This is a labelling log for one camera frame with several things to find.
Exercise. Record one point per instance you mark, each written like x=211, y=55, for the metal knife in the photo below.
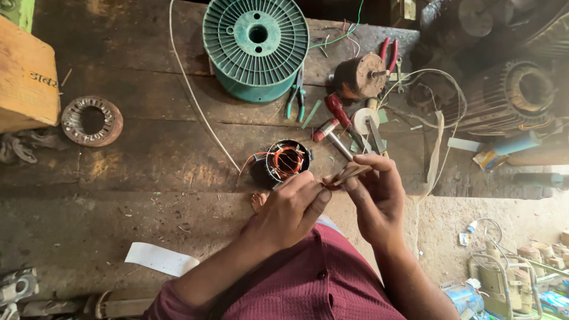
x=376, y=137

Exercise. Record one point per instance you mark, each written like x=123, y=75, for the person's left hand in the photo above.
x=284, y=213

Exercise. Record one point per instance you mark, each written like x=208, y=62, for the rusty small motor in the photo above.
x=358, y=78

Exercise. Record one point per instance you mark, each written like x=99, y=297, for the motor stator with copper winding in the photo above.
x=286, y=161

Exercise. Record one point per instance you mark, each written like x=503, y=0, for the green box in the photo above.
x=17, y=11

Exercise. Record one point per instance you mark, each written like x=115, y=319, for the white paper sheet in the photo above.
x=160, y=259

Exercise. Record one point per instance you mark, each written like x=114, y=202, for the grey metal scraps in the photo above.
x=22, y=149

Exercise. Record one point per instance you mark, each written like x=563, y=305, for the brown insulation paper strips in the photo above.
x=349, y=174

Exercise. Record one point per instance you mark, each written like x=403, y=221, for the blue tube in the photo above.
x=511, y=146

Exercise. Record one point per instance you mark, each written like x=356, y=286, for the person's foot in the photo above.
x=259, y=201

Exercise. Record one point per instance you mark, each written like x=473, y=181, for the large finned motor housing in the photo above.
x=506, y=97

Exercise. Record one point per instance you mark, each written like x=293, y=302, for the small metal spanner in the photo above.
x=399, y=75

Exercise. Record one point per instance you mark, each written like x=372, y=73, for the grey metal bracket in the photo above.
x=17, y=286

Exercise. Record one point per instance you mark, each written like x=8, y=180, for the white cloth tape strip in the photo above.
x=435, y=155

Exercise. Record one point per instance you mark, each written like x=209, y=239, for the person's right hand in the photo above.
x=380, y=204

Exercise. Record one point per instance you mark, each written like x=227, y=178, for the heap of motor parts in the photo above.
x=511, y=280

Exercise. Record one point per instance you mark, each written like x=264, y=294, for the long white sleeve tube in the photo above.
x=195, y=97

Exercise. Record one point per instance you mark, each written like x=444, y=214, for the maroon shirt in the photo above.
x=320, y=280

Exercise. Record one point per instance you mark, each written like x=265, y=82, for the white tape roll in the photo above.
x=362, y=121

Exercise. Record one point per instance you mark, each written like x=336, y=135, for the dusty motors pile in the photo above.
x=493, y=22

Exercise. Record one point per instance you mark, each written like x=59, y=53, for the small white paper piece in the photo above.
x=462, y=144

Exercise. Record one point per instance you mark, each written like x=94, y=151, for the wooden box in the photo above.
x=24, y=84

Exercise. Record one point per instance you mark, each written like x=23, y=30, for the green paper strip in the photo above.
x=311, y=114

